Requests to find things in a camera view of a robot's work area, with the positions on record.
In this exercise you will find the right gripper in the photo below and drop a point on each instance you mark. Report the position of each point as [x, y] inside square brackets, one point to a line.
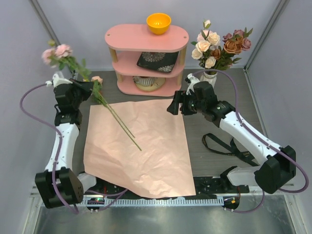
[180, 97]

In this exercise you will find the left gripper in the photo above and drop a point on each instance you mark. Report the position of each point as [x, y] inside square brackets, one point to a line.
[86, 87]

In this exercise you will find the light pink rose spray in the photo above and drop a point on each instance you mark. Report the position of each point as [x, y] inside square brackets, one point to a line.
[61, 56]

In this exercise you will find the pale pink flower stem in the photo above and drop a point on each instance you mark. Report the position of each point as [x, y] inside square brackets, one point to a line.
[206, 29]

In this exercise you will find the pink wrapping paper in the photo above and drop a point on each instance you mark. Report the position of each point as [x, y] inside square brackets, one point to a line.
[156, 164]

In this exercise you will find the mauve pink flower bunch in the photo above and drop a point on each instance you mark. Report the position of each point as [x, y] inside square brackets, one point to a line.
[237, 42]

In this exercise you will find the peach and orange flower bunch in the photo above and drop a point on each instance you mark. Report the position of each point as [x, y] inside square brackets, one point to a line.
[206, 49]

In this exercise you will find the brown orange flower stem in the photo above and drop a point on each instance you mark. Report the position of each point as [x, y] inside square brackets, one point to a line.
[225, 56]

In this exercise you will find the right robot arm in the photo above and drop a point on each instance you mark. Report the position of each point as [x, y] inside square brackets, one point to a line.
[275, 163]

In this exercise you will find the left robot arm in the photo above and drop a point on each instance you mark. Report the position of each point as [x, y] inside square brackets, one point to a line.
[57, 184]

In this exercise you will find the white ribbed ceramic vase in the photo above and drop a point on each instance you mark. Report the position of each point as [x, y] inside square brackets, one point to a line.
[209, 77]

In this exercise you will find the black floral square plate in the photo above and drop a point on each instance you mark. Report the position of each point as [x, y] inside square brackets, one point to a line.
[157, 61]

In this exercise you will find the pink three-tier shelf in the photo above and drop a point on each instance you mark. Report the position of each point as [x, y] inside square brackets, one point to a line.
[127, 41]

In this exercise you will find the orange plastic bowl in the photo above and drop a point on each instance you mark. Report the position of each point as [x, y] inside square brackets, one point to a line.
[158, 23]

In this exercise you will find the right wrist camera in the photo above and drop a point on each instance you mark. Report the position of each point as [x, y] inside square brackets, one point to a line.
[192, 81]

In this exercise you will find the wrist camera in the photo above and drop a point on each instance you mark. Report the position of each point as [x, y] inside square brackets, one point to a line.
[192, 81]
[57, 79]

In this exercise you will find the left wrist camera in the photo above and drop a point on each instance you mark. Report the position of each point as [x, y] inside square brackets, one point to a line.
[57, 79]

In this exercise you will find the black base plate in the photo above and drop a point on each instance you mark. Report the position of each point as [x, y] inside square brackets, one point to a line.
[206, 187]

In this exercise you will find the aluminium rail frame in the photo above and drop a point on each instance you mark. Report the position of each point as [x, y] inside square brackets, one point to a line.
[129, 199]

